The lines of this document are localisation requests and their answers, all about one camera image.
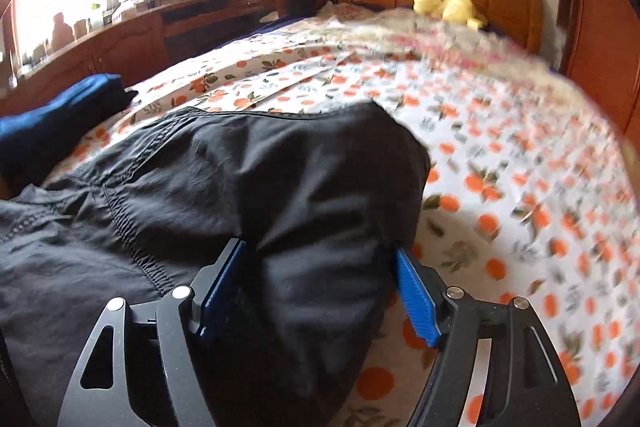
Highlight wooden louvered wardrobe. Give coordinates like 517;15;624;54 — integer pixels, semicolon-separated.
558;0;639;146

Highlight yellow plush toy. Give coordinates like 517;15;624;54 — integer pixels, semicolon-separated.
413;0;488;30

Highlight black trousers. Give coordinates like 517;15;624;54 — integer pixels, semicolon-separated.
1;103;431;426

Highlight wooden desk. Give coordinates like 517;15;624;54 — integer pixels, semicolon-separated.
1;0;276;116

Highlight folded blue garment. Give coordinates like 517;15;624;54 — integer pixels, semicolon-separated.
1;74;138;197

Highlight floral beige blanket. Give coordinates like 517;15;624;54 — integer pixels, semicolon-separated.
318;3;558;78

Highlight orange print white bedsheet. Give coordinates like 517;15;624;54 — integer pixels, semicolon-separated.
56;36;639;426

